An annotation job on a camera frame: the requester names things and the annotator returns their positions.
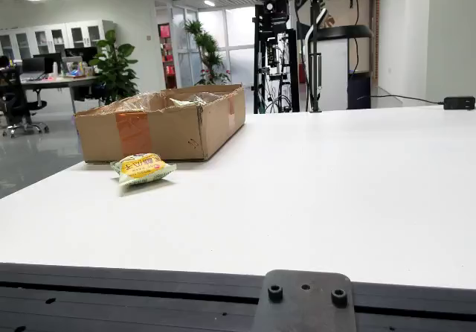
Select flat clear plastic bag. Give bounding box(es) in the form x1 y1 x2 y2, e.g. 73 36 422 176
169 92 225 108

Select white kiosk with black top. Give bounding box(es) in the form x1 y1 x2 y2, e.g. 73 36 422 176
303 25 374 111

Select red display shelf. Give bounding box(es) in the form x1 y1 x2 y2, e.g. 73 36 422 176
157 22 178 89

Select broad-leaf potted plant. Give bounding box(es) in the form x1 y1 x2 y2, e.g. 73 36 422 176
89 29 140 105

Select grey office desk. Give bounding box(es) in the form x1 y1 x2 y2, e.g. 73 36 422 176
20 74 100 115

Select small black computer monitor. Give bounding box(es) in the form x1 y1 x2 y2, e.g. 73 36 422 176
21 57 46 74

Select black adapter cable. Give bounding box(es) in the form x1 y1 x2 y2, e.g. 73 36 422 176
356 94 446 106

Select large black computer monitor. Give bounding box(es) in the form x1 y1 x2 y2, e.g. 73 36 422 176
33 52 63 74

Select black metal mounting plate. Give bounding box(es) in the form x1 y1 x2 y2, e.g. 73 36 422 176
251 269 358 332

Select black pole stand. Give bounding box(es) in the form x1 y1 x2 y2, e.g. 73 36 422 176
294 0 329 114

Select crumpled clear plastic bag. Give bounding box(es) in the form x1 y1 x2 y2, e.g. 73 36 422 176
110 91 165 112

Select black equipment rack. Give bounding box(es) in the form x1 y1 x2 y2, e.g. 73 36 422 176
251 0 301 115

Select thin black hanging cable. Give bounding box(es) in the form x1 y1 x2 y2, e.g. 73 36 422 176
341 0 361 74

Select yellow green snack packet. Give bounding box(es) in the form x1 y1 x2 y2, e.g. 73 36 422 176
110 153 178 187

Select black office chair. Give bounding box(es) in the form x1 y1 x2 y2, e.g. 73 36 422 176
0 66 51 138

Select white glass-door wall cabinets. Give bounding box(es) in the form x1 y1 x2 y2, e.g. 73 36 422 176
0 19 115 62

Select black power adapter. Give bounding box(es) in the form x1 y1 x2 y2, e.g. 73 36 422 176
443 96 476 111

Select tall slender potted plant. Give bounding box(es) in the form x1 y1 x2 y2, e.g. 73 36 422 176
184 19 232 86

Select open cardboard box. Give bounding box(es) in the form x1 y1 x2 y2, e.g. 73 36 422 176
74 83 247 164

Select dark aluminium frame rail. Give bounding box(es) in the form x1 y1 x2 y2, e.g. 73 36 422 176
0 262 476 332

